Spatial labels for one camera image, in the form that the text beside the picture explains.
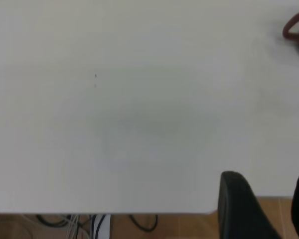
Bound black cable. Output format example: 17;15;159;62
36;214;73;228
129;214;158;233
94;215;107;239

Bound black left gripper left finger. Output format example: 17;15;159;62
218;171;283;239

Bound white cable bundle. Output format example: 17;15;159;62
64;214;90;239

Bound white table leg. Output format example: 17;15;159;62
91;214;112;239

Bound red ceramic mug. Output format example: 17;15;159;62
282;12;299;60

